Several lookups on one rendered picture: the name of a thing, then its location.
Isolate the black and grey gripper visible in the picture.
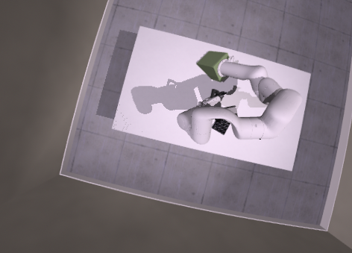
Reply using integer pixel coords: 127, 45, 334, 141
201, 89, 227, 123

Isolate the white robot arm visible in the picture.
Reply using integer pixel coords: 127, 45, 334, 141
177, 56, 302, 145

